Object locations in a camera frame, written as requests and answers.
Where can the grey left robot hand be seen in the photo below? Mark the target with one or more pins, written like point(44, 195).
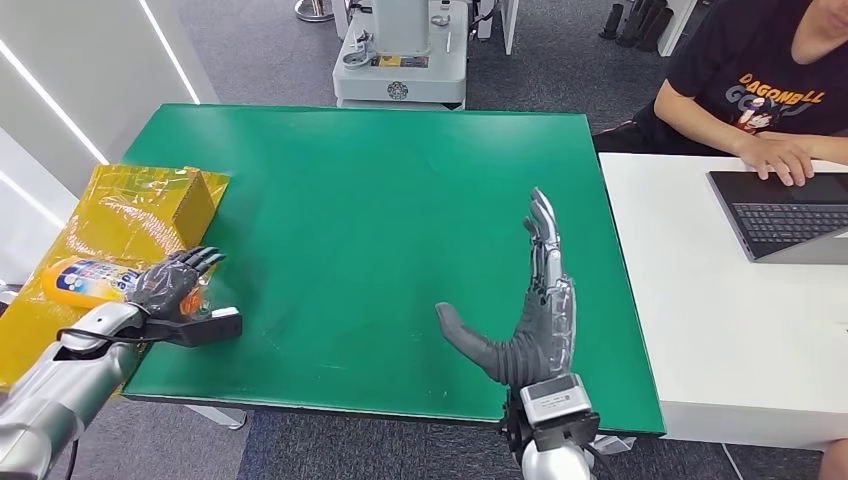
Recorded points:
point(169, 288)

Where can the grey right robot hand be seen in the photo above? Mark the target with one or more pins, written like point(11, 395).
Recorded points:
point(536, 344)

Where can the orange plastic bottle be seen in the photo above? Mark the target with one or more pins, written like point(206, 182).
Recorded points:
point(79, 281)

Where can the person's left forearm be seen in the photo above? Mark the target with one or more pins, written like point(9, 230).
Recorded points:
point(815, 144)

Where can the person's right forearm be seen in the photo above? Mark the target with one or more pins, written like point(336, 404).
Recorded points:
point(696, 119)

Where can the grey robot base machine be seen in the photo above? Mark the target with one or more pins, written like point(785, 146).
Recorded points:
point(404, 73)

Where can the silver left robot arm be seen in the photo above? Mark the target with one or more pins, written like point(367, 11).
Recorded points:
point(60, 391)

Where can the yellow film-wrapped cardboard box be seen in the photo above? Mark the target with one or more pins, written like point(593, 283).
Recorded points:
point(119, 212)

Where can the white table foot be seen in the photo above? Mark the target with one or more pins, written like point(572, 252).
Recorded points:
point(613, 445)
point(222, 417)

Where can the white desk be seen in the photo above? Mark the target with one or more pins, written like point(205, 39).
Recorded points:
point(715, 298)

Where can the green table mat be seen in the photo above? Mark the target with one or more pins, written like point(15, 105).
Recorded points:
point(371, 199)

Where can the dark grey laptop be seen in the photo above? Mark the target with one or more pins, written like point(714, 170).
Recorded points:
point(775, 218)

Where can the person's right hand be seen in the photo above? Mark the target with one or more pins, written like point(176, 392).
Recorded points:
point(778, 158)

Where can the chrome round stand base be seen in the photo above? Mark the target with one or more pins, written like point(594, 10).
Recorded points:
point(314, 10)

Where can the white upright panel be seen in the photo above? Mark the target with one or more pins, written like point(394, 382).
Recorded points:
point(510, 26)

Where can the black chair base legs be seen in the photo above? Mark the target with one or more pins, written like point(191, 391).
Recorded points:
point(639, 23)

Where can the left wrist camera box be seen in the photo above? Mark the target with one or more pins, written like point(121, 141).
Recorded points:
point(205, 328)

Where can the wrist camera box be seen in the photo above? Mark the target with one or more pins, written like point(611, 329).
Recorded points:
point(205, 328)
point(556, 407)

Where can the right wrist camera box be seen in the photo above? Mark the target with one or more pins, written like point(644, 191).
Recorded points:
point(556, 407)

